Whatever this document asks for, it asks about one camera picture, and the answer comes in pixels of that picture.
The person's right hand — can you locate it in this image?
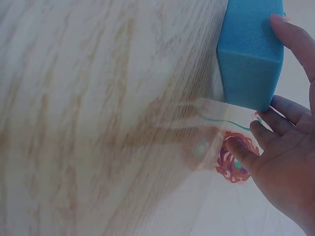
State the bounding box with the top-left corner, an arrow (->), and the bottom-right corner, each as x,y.
226,13 -> 315,236

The blue foam block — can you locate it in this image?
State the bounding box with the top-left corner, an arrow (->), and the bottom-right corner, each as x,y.
217,0 -> 284,113

